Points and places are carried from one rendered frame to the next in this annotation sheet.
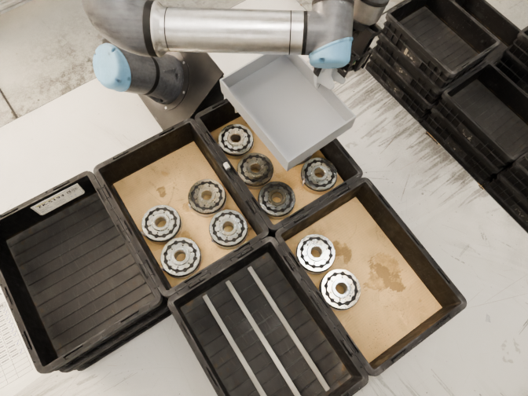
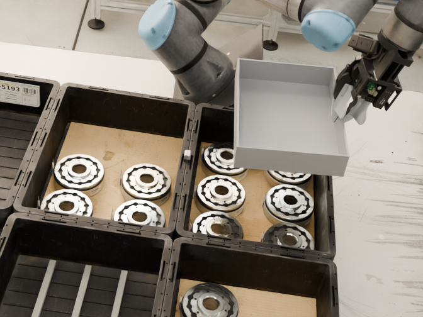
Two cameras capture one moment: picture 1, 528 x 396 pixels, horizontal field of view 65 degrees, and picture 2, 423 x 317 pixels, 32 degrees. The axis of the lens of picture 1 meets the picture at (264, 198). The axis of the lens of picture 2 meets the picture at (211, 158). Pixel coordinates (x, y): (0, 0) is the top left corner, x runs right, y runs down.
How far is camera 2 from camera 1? 0.72 m
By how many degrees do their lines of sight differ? 33
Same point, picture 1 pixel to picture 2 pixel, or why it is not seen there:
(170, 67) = (218, 62)
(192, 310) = (28, 266)
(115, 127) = not seen: hidden behind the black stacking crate
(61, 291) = not seen: outside the picture
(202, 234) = (108, 213)
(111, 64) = (158, 14)
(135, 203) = (74, 148)
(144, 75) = (182, 45)
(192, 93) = (221, 99)
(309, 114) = (306, 140)
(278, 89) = (294, 105)
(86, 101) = (121, 70)
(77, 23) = not seen: hidden behind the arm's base
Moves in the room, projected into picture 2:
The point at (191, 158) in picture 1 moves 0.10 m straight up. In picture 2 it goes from (166, 150) to (170, 115)
